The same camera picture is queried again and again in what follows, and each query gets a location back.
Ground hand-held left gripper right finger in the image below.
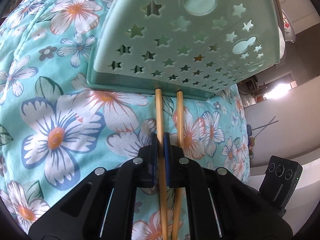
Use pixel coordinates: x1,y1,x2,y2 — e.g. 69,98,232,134
163,133,293,240

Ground floral turquoise blanket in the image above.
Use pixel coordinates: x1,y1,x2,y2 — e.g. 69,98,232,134
0,0,253,240

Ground thin metal rods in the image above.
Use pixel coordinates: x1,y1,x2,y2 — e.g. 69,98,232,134
252,116,278,140

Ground green plastic utensil holder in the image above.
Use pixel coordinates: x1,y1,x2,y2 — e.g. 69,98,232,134
86,0,281,102

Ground floral white bowl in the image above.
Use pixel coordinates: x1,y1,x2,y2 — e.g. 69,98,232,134
280,14,297,43

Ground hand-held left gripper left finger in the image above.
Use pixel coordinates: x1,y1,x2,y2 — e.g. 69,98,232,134
28,133,160,240

